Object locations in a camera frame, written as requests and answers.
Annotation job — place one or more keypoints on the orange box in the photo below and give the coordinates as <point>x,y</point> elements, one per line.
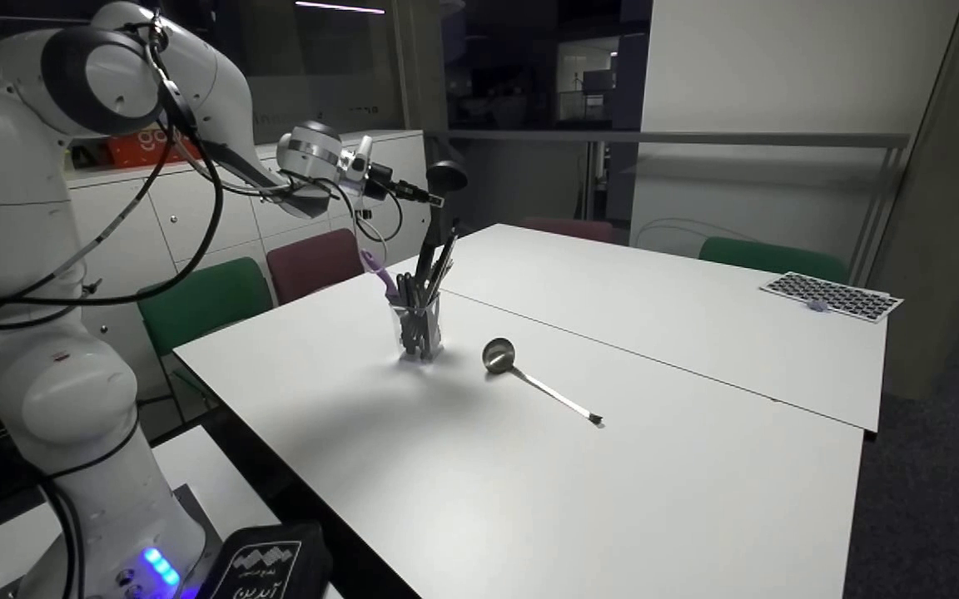
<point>150,149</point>

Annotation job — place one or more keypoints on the grey metal handrail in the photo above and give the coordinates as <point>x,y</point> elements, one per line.
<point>701,141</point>

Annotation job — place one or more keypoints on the black control box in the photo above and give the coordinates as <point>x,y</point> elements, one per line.
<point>264,567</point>

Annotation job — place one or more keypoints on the green chair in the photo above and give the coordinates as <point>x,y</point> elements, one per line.
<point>196,301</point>
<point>775,258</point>

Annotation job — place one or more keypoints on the dark red chair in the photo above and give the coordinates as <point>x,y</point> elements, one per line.
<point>313,265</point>
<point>574,230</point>

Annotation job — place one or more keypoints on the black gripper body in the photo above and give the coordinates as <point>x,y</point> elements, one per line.
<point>380,185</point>

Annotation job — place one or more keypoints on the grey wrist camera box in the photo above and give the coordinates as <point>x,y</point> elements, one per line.
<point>351,153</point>

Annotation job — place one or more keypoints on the purple bristle brush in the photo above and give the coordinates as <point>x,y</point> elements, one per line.
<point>385,281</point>

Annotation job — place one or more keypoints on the clear glass cup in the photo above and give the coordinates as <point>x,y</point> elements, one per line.
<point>419,330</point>

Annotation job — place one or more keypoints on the grey mesh mat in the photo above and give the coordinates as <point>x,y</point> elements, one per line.
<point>829,297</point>

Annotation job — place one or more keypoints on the black kitchen tongs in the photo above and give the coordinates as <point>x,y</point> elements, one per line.
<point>448,268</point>

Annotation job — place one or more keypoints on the silver metal spoon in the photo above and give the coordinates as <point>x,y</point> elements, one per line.
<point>497,353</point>

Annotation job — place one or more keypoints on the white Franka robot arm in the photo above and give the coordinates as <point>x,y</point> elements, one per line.
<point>47,389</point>

